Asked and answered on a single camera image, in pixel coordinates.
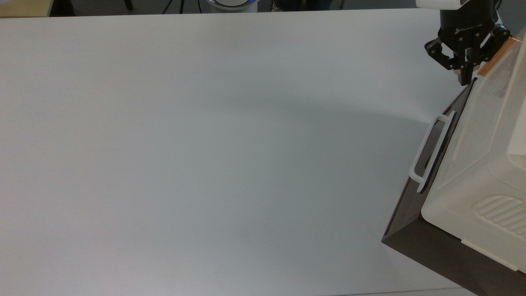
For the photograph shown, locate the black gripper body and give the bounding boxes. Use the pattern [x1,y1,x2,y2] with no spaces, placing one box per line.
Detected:
[439,0,498,53]

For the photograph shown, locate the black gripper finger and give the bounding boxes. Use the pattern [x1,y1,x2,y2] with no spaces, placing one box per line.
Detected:
[424,38,468,85]
[467,25,512,86]

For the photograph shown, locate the cream plastic cabinet door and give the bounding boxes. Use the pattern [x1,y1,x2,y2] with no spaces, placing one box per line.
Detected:
[422,37,519,216]

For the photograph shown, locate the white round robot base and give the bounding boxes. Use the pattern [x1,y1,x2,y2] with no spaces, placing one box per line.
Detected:
[205,0,259,13]

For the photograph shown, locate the cream plastic cabinet body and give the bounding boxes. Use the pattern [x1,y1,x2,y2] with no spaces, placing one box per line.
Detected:
[421,27,526,274]

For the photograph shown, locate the dark brown base cabinet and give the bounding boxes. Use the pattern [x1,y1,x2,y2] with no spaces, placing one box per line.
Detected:
[381,77,526,296]

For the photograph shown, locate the black tripod legs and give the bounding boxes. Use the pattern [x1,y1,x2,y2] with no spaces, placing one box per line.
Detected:
[162,0,186,14]

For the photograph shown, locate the light wooden table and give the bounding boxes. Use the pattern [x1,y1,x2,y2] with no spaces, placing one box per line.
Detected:
[0,0,53,18]

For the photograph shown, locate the orange door handle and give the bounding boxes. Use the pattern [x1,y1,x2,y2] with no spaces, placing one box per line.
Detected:
[478,36,513,77]

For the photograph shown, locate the white drawer handle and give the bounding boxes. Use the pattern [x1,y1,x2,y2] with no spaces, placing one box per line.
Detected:
[409,111,457,194]

